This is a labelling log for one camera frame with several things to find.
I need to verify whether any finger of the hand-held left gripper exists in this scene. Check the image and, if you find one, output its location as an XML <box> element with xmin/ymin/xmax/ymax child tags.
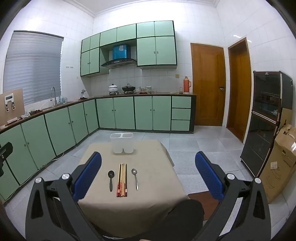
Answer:
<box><xmin>0</xmin><ymin>142</ymin><xmax>13</xmax><ymax>178</ymax></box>

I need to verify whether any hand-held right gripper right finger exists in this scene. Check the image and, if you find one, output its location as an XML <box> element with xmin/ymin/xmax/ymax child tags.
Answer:
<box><xmin>195</xmin><ymin>151</ymin><xmax>272</xmax><ymax>241</ymax></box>

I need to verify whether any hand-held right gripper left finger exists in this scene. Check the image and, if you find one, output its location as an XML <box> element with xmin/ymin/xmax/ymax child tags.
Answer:
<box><xmin>25</xmin><ymin>151</ymin><xmax>102</xmax><ymax>241</ymax></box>

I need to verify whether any black spoon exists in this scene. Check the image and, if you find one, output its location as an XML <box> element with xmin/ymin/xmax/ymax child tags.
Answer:
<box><xmin>108</xmin><ymin>170</ymin><xmax>115</xmax><ymax>192</ymax></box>

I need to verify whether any white plastic utensil holder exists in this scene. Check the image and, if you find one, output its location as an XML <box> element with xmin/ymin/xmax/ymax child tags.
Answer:
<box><xmin>110</xmin><ymin>133</ymin><xmax>134</xmax><ymax>155</ymax></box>

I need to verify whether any metal spoon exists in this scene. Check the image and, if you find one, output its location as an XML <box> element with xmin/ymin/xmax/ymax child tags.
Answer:
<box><xmin>131</xmin><ymin>168</ymin><xmax>139</xmax><ymax>191</ymax></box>

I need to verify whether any wooden board with white label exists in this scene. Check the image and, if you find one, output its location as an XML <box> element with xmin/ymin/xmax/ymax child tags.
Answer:
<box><xmin>0</xmin><ymin>88</ymin><xmax>24</xmax><ymax>127</ymax></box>

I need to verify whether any person's black trouser leg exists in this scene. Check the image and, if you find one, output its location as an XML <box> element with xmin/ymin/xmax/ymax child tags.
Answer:
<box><xmin>136</xmin><ymin>199</ymin><xmax>205</xmax><ymax>241</ymax></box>

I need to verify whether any green base cabinet run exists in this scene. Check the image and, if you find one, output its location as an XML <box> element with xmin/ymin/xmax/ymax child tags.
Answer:
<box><xmin>0</xmin><ymin>95</ymin><xmax>196</xmax><ymax>205</ymax></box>

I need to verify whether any green cabinet drawer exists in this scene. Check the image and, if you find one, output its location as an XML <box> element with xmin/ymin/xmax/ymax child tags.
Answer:
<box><xmin>171</xmin><ymin>120</ymin><xmax>191</xmax><ymax>131</ymax></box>
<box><xmin>171</xmin><ymin>108</ymin><xmax>191</xmax><ymax>120</ymax></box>
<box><xmin>172</xmin><ymin>96</ymin><xmax>191</xmax><ymax>108</ymax></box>

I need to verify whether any beige tablecloth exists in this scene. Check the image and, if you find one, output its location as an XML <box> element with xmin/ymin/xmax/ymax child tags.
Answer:
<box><xmin>77</xmin><ymin>140</ymin><xmax>189</xmax><ymax>239</ymax></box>

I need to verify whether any large cardboard box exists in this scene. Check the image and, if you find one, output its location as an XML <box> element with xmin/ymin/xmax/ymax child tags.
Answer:
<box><xmin>259</xmin><ymin>124</ymin><xmax>296</xmax><ymax>204</ymax></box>

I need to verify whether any chrome kitchen faucet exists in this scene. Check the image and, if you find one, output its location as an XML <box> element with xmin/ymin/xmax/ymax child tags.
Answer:
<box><xmin>50</xmin><ymin>86</ymin><xmax>58</xmax><ymax>106</ymax></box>

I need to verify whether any dark brown countertop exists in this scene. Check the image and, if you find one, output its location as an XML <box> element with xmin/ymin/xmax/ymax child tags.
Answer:
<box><xmin>0</xmin><ymin>92</ymin><xmax>197</xmax><ymax>133</ymax></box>

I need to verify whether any black glass door cabinet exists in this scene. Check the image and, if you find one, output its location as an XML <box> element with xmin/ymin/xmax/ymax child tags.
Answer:
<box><xmin>240</xmin><ymin>71</ymin><xmax>294</xmax><ymax>178</ymax></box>

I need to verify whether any grey window blind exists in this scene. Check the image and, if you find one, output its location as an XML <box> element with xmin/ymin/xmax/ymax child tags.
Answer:
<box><xmin>3</xmin><ymin>30</ymin><xmax>64</xmax><ymax>106</ymax></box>

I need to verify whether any brown wooden door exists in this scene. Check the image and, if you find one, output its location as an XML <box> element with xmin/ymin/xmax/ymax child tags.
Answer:
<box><xmin>191</xmin><ymin>43</ymin><xmax>226</xmax><ymax>127</ymax></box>
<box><xmin>227</xmin><ymin>37</ymin><xmax>252</xmax><ymax>142</ymax></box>

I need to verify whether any orange thermos flask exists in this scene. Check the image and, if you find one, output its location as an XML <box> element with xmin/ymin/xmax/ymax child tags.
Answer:
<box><xmin>183</xmin><ymin>76</ymin><xmax>192</xmax><ymax>94</ymax></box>

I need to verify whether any flat cardboard sheet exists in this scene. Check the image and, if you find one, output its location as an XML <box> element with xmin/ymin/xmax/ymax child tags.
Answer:
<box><xmin>278</xmin><ymin>108</ymin><xmax>293</xmax><ymax>131</ymax></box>

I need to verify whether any black range hood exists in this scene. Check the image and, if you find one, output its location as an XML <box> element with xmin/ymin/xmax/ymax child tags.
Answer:
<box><xmin>100</xmin><ymin>58</ymin><xmax>137</xmax><ymax>69</ymax></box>

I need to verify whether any blue wrapped hood chimney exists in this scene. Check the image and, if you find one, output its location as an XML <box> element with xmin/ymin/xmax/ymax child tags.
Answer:
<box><xmin>112</xmin><ymin>44</ymin><xmax>130</xmax><ymax>60</ymax></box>

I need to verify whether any green cabinet above hood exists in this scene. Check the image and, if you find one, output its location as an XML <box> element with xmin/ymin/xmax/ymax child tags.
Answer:
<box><xmin>100</xmin><ymin>24</ymin><xmax>137</xmax><ymax>47</ymax></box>

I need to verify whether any green corner wall cabinet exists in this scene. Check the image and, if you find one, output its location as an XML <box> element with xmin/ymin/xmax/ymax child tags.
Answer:
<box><xmin>80</xmin><ymin>33</ymin><xmax>110</xmax><ymax>77</ymax></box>

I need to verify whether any large green wall cabinet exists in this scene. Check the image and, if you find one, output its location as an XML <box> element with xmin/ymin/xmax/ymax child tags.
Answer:
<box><xmin>136</xmin><ymin>20</ymin><xmax>178</xmax><ymax>70</ymax></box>

